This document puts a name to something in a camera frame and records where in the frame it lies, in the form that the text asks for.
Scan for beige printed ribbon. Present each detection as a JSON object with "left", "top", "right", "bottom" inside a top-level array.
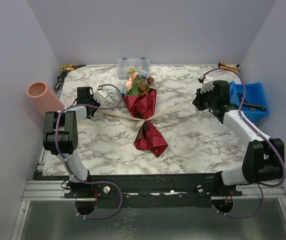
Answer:
[{"left": 98, "top": 100, "right": 196, "bottom": 130}]

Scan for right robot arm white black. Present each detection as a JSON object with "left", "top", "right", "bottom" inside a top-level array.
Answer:
[{"left": 192, "top": 80, "right": 286, "bottom": 196}]

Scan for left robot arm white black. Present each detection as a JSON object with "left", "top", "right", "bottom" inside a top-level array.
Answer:
[{"left": 43, "top": 87, "right": 101, "bottom": 198}]

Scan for pink cylindrical vase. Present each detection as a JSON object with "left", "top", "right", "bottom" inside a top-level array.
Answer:
[{"left": 27, "top": 81, "right": 65, "bottom": 117}]

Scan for black tool in bin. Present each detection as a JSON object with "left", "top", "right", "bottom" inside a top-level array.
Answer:
[{"left": 242, "top": 95, "right": 267, "bottom": 112}]

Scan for yellow black utility knife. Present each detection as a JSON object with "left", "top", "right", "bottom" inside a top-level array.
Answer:
[{"left": 218, "top": 62, "right": 240, "bottom": 73}]

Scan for blue plastic bin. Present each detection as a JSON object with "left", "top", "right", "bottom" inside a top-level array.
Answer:
[{"left": 229, "top": 81, "right": 269, "bottom": 124}]

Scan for clear plastic organizer box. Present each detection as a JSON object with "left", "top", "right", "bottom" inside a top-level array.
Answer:
[{"left": 117, "top": 58, "right": 150, "bottom": 80}]

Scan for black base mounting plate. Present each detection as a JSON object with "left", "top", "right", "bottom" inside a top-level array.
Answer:
[{"left": 32, "top": 172, "right": 273, "bottom": 210}]

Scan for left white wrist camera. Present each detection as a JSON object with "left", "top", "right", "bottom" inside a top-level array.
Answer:
[{"left": 93, "top": 89, "right": 109, "bottom": 105}]

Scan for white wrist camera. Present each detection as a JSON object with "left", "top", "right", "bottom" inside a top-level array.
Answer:
[
  {"left": 200, "top": 77, "right": 214, "bottom": 94},
  {"left": 93, "top": 89, "right": 109, "bottom": 105}
]

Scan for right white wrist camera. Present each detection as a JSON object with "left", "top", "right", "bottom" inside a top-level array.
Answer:
[{"left": 200, "top": 77, "right": 214, "bottom": 94}]

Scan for yellow handled pliers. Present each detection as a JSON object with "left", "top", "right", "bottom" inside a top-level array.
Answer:
[{"left": 60, "top": 64, "right": 86, "bottom": 72}]

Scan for aluminium extrusion rail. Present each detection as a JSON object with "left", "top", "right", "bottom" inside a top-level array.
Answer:
[{"left": 23, "top": 178, "right": 286, "bottom": 201}]

